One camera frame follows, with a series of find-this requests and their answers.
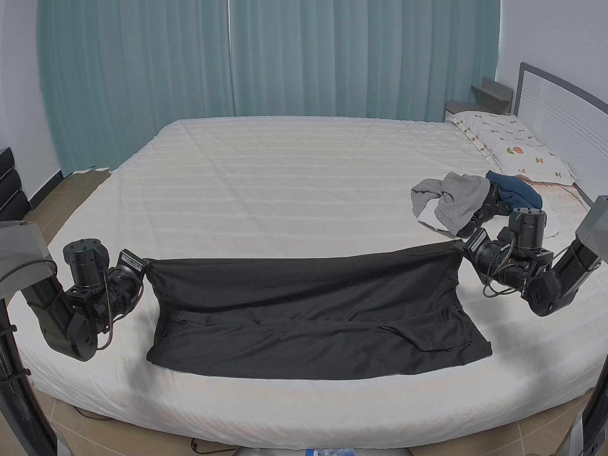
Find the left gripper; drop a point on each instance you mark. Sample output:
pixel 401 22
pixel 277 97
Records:
pixel 130 264

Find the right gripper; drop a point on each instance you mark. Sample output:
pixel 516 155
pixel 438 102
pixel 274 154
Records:
pixel 484 252

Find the black T-shirt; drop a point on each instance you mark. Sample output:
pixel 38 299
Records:
pixel 308 292

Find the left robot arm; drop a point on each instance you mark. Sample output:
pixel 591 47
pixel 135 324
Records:
pixel 52 321

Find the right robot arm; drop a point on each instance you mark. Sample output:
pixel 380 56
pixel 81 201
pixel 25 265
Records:
pixel 570 269

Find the pile of clothes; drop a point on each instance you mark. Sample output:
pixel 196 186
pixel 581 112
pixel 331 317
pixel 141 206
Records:
pixel 456 197

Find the bed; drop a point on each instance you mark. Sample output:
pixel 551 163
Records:
pixel 285 183

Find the white printed pillow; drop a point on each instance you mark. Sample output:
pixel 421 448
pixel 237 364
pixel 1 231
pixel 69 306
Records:
pixel 513 143

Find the black chest of drawers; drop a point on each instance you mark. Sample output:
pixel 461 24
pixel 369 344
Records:
pixel 9 193

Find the grey bedside table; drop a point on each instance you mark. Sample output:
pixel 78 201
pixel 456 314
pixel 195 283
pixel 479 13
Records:
pixel 494 92

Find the blue-green curtain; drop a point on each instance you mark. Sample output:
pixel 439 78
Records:
pixel 133 64
pixel 356 41

